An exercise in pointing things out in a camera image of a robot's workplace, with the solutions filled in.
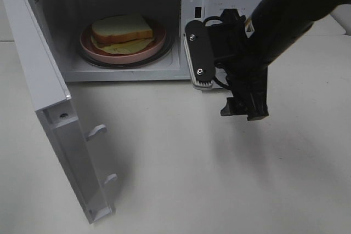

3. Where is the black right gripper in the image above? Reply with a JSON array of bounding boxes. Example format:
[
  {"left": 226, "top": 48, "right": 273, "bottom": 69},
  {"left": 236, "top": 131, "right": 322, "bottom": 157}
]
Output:
[{"left": 206, "top": 9, "right": 269, "bottom": 121}]

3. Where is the pink round plate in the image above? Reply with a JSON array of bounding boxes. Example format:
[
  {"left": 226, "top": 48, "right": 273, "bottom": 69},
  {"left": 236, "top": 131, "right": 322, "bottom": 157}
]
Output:
[{"left": 80, "top": 18, "right": 169, "bottom": 67}]

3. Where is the toy sandwich with cheese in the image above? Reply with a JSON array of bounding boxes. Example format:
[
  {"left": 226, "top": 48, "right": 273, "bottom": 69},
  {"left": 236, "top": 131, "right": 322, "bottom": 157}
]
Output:
[{"left": 90, "top": 14, "right": 155, "bottom": 55}]

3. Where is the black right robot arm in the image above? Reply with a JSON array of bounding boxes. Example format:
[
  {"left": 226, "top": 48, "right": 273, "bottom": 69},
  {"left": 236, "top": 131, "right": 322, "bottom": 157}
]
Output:
[{"left": 207, "top": 0, "right": 350, "bottom": 121}]

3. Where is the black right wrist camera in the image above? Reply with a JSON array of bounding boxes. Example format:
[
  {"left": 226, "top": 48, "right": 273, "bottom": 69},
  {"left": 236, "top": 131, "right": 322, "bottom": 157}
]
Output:
[{"left": 183, "top": 20, "right": 216, "bottom": 90}]

